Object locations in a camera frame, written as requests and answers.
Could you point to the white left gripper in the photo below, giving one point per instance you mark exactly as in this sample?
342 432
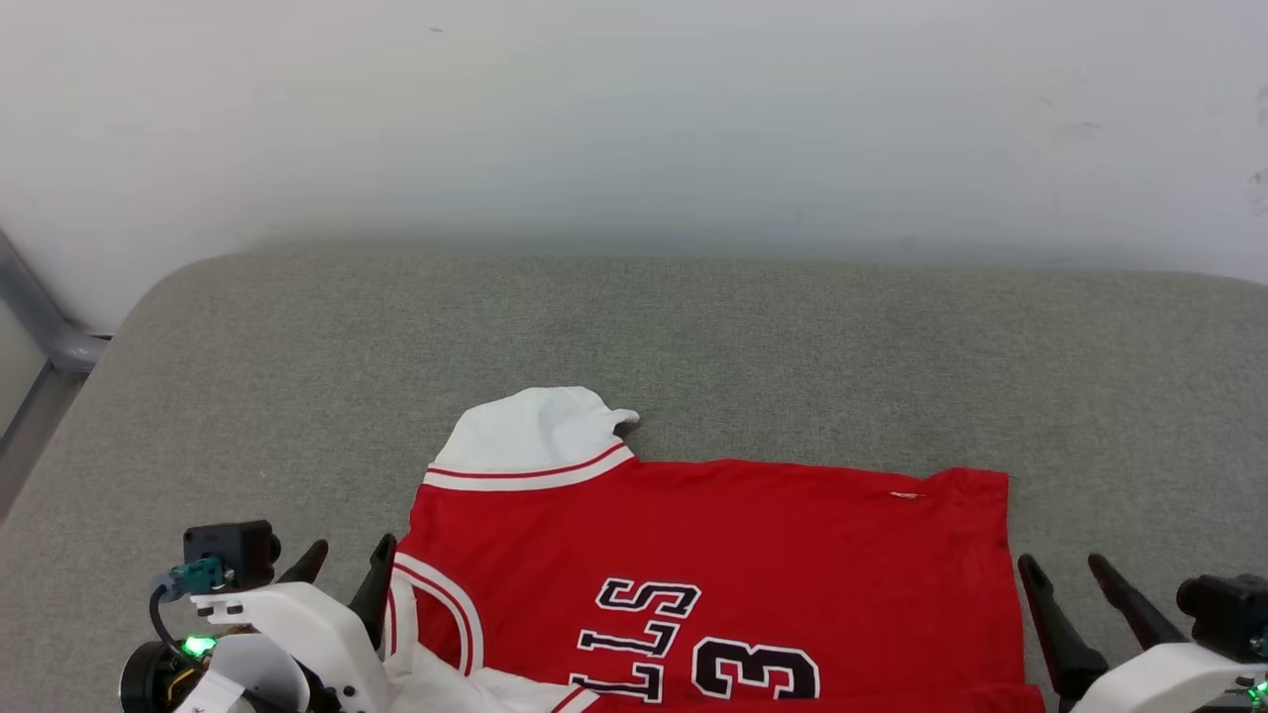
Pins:
317 624

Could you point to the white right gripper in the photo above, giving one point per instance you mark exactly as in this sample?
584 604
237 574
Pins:
1159 678

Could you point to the red white basketball jersey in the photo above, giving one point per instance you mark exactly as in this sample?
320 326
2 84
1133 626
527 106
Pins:
753 535

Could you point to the grey fabric sofa cushion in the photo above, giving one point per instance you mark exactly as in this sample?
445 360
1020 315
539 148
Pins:
693 347

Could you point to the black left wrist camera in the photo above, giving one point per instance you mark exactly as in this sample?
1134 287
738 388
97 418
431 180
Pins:
228 550

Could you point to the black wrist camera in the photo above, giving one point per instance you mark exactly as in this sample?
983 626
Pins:
1228 614
228 550

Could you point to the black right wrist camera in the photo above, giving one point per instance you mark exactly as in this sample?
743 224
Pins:
1228 614

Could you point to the grey metal frame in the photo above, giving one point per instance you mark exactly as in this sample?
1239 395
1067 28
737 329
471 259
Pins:
40 327

